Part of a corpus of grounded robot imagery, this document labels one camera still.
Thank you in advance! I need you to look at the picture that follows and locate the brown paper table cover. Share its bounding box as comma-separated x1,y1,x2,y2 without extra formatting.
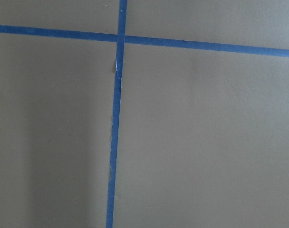
0,0,289,228

